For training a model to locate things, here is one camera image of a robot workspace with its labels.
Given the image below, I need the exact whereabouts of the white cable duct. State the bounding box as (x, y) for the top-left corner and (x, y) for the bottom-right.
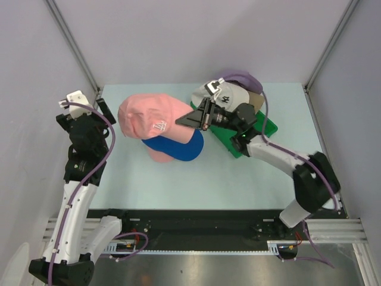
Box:
(102, 240), (298, 256)

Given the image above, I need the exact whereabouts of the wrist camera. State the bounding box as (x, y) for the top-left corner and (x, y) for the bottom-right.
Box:
(58, 90), (93, 119)
(204, 77), (225, 101)

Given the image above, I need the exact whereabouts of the pink LA cap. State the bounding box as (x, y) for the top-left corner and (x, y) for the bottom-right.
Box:
(117, 94), (195, 144)

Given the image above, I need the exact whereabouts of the white NY cap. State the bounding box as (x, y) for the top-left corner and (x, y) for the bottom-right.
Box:
(191, 82), (250, 111)

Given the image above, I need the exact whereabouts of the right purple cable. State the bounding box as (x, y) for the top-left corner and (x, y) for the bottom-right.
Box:
(223, 74), (340, 211)

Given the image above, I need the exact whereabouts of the right aluminium corner post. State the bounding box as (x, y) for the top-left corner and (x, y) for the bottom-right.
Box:
(304, 0), (361, 91)

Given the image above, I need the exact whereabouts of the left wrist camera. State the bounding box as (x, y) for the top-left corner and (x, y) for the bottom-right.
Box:
(58, 90), (93, 119)

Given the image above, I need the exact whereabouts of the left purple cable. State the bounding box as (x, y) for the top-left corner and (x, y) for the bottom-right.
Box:
(47, 101), (116, 285)

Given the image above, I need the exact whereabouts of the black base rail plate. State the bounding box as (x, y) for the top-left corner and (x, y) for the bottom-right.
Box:
(89, 209), (348, 251)

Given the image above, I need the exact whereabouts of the purple cap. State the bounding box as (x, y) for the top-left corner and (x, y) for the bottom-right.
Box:
(216, 69), (264, 94)

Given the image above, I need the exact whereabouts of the green plastic tray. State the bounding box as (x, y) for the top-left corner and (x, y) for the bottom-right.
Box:
(193, 102), (277, 158)

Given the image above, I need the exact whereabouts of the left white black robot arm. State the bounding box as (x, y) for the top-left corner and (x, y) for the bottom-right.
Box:
(29, 91), (132, 285)

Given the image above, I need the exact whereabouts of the purple cable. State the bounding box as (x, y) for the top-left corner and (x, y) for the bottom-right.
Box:
(47, 101), (116, 285)
(223, 74), (340, 211)

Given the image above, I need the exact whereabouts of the aluminium corner post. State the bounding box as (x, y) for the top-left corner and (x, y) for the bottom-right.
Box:
(304, 0), (361, 91)
(43, 0), (101, 95)

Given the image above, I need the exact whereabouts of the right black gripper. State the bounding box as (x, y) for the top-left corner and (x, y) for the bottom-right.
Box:
(176, 97), (241, 132)

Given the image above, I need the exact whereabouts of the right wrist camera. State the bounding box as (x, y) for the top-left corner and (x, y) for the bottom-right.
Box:
(204, 77), (225, 101)

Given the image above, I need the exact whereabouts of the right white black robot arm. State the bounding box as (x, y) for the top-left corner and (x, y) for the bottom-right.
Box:
(175, 98), (341, 239)

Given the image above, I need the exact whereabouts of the blue mesh cap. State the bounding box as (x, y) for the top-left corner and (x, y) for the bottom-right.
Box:
(142, 130), (204, 161)

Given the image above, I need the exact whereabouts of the tan cap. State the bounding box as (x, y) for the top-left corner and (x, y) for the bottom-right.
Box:
(248, 91), (264, 113)

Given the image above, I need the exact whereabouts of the left aluminium corner post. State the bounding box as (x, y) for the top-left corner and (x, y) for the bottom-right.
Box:
(43, 0), (101, 95)

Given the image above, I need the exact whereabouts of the aluminium frame beam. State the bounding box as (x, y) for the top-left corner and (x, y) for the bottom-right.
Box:
(42, 218), (367, 244)

